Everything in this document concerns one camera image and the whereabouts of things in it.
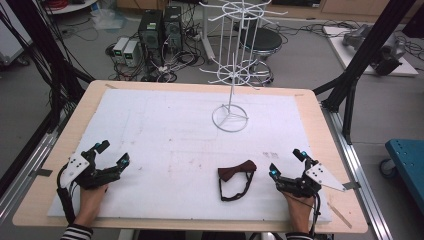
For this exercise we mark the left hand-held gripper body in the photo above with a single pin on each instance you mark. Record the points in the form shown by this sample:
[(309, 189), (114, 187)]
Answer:
[(77, 166)]

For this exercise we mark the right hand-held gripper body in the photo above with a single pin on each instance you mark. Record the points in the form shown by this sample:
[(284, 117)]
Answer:
[(323, 176)]

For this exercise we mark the dark red bow tie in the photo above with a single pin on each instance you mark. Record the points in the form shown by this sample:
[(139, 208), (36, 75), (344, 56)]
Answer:
[(237, 168)]

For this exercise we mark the person's left hand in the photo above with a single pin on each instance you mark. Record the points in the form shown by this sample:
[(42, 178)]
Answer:
[(89, 205)]

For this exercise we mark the person's right hand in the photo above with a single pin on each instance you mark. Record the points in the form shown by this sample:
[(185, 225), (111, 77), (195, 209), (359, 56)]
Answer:
[(300, 211)]

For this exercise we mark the grey tape piece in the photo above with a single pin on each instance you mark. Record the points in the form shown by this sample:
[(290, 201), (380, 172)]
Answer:
[(352, 185), (42, 172)]

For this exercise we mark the thin wooden stick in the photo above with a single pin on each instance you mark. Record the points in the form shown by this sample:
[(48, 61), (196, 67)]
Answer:
[(340, 215)]

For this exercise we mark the white foam board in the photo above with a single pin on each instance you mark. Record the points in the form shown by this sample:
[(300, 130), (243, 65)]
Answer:
[(173, 140)]

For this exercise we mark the blue cart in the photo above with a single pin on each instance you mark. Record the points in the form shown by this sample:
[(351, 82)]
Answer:
[(406, 166)]

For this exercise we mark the grey power supply unit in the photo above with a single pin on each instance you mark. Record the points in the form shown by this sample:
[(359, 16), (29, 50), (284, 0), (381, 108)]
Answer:
[(131, 53), (120, 48)]

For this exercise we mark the white floor board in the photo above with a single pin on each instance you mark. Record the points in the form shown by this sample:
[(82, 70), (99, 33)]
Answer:
[(346, 56)]

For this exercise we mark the black round stool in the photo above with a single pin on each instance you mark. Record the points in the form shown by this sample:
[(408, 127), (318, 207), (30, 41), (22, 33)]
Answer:
[(263, 41)]

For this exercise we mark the large black computer tower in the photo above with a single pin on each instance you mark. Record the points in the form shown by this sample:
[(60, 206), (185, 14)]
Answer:
[(150, 36)]

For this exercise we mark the grey device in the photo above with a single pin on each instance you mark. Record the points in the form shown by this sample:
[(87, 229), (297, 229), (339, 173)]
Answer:
[(383, 50)]

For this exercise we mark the small black computer tower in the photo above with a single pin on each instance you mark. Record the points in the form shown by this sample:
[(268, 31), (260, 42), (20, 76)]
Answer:
[(173, 28)]

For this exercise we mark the aluminium rail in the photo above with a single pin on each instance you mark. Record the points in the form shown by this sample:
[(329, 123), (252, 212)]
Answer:
[(360, 173), (25, 166)]

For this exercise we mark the black frame post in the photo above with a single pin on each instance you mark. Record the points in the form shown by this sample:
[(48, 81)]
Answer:
[(43, 46), (363, 56)]

